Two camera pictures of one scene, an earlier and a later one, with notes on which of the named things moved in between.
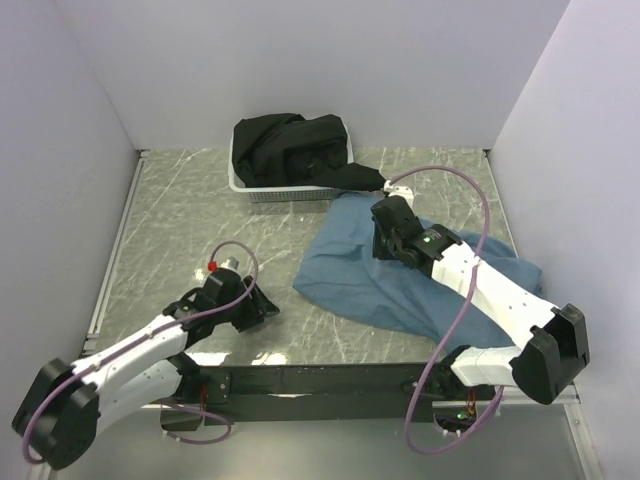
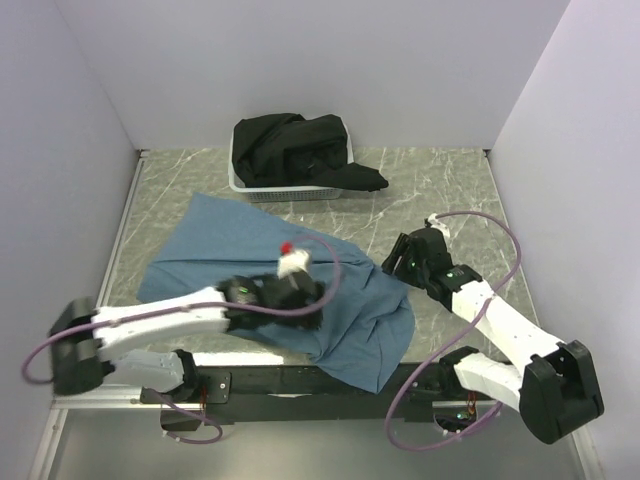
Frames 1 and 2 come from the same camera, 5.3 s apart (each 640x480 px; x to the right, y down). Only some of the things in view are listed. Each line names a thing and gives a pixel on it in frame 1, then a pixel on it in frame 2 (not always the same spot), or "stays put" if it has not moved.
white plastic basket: [287, 193] stays put
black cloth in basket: [284, 149] stays put
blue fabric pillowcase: [340, 271] → [365, 319]
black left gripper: [257, 306] → [310, 319]
